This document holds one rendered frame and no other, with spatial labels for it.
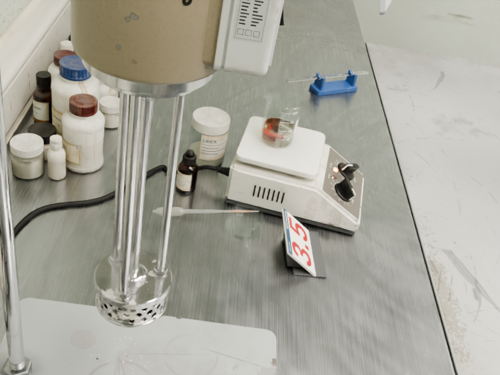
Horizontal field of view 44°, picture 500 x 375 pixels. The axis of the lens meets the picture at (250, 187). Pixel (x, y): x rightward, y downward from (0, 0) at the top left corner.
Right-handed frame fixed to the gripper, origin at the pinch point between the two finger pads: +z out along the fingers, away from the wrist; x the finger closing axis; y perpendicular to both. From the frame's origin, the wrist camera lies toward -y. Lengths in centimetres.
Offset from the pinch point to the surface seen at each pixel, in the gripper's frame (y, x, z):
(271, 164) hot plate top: 16.8, -0.1, 19.3
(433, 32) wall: -12, -166, 20
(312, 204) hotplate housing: 11.7, -1.3, 25.9
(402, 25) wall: -1, -163, 16
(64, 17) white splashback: 60, -29, -2
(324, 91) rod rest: 14.1, -42.0, 17.1
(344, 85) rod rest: 10, -47, 17
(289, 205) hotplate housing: 14.9, -1.4, 26.0
